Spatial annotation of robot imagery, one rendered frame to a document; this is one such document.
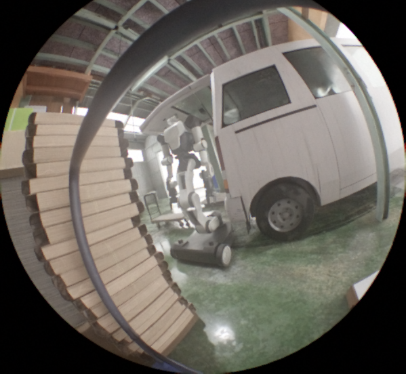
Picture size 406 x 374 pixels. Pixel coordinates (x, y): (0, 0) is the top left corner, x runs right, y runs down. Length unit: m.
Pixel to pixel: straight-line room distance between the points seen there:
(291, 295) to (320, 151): 0.99
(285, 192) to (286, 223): 0.29
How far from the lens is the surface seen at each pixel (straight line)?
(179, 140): 1.26
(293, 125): 1.11
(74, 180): 0.31
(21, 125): 1.00
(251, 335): 0.81
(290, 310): 0.86
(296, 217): 1.23
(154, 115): 1.91
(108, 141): 0.53
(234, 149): 1.08
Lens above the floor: 0.77
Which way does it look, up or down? 3 degrees up
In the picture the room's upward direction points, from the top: 16 degrees counter-clockwise
